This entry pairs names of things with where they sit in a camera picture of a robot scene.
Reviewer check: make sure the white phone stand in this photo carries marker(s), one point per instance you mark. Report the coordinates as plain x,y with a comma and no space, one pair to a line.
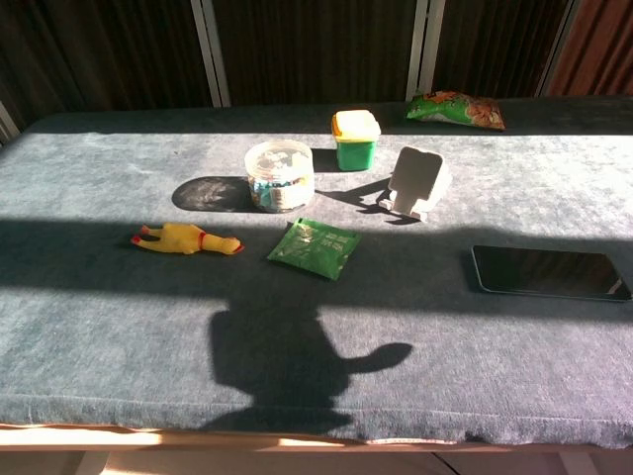
415,173

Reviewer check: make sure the green foil sachet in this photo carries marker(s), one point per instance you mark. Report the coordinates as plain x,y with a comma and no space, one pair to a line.
311,247

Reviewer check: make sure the clear plastic round jar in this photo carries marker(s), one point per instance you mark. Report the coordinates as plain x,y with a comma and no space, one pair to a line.
279,173

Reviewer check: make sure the green bin yellow lid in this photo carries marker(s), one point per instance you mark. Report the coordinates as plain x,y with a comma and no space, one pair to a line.
355,153

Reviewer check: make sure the yellow rubber chicken toy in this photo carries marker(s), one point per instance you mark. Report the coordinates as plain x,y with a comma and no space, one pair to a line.
183,238

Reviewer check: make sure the green orange snack bag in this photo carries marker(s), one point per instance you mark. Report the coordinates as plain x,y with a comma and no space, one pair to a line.
455,110

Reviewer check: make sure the blue-grey table cloth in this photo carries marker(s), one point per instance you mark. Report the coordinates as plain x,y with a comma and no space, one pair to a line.
123,321

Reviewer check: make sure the red curtain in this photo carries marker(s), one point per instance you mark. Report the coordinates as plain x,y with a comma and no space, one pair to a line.
598,44

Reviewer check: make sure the white window frame post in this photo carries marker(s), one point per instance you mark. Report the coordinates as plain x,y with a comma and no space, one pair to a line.
556,49
424,49
210,49
7,123

